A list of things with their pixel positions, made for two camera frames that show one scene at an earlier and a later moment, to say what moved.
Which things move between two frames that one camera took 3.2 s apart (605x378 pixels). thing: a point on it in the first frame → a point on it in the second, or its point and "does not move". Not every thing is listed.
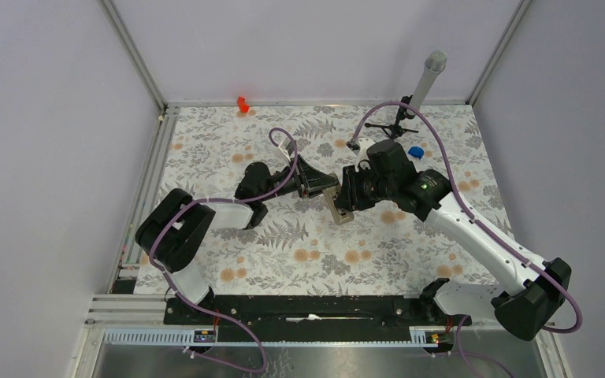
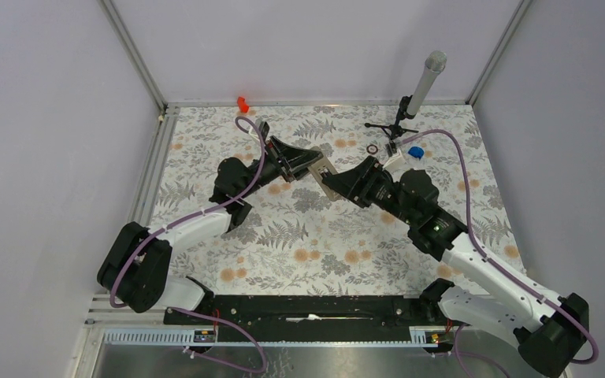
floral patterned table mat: (297, 249) does not move
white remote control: (340, 216) → (321, 169)
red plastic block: (243, 105) does not move
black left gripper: (308, 186) → (283, 152)
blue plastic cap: (417, 152) does not move
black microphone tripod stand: (394, 131) does not move
